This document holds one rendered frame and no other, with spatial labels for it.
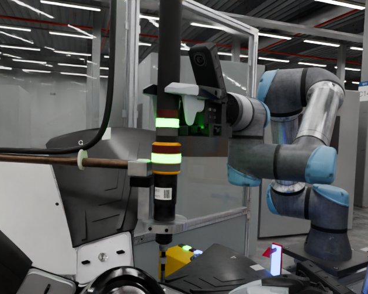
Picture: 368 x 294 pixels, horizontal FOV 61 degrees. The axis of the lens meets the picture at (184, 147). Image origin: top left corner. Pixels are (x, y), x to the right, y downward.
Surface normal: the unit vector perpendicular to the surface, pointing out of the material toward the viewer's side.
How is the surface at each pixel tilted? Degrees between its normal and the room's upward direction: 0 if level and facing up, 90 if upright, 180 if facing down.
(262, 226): 90
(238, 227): 90
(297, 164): 86
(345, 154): 90
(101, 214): 52
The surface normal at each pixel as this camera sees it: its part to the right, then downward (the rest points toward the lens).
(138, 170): -0.18, 0.04
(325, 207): -0.50, 0.03
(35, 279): 0.30, 0.12
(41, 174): 0.56, -0.60
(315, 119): -0.18, -0.83
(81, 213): -0.25, -0.58
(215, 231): 0.70, 0.06
